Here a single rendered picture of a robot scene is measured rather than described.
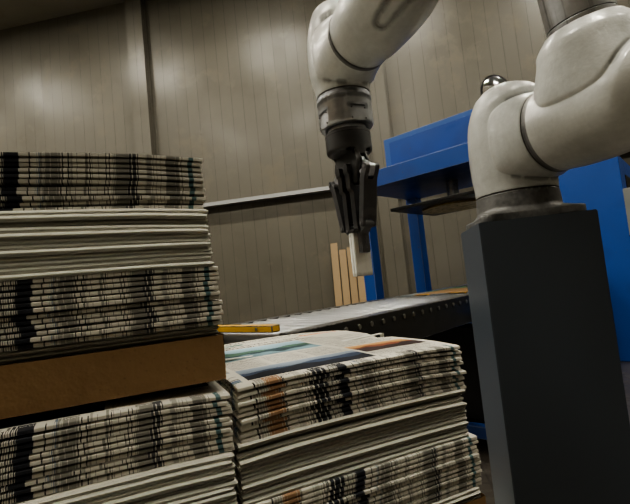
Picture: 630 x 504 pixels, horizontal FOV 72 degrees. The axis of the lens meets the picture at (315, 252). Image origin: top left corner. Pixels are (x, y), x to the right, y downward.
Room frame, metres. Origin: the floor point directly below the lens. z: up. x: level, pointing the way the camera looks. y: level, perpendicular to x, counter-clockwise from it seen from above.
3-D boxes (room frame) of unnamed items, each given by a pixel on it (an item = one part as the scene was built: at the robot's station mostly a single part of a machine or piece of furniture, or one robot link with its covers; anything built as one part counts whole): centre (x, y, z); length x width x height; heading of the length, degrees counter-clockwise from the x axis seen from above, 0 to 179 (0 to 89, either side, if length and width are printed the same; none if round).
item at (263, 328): (1.33, 0.29, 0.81); 0.43 x 0.03 x 0.02; 47
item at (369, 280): (2.63, -0.34, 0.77); 0.09 x 0.09 x 1.55; 47
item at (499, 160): (0.85, -0.42, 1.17); 0.18 x 0.16 x 0.22; 21
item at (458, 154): (2.56, -0.86, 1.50); 0.94 x 0.68 x 0.10; 47
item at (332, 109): (0.70, -0.07, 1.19); 0.09 x 0.09 x 0.06
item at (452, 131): (2.56, -0.86, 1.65); 0.60 x 0.45 x 0.20; 47
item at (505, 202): (0.88, -0.42, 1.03); 0.22 x 0.18 x 0.06; 171
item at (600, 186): (4.53, -2.73, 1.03); 1.50 x 1.29 x 2.07; 137
